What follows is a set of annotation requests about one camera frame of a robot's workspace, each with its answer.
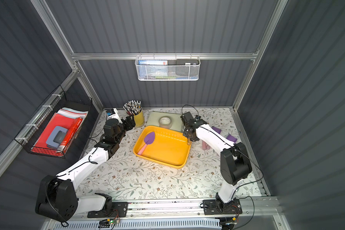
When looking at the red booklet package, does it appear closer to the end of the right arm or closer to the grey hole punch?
the grey hole punch

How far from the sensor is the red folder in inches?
24.8

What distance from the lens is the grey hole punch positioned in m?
0.66

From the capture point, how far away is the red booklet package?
0.67 metres

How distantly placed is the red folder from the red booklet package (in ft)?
0.04
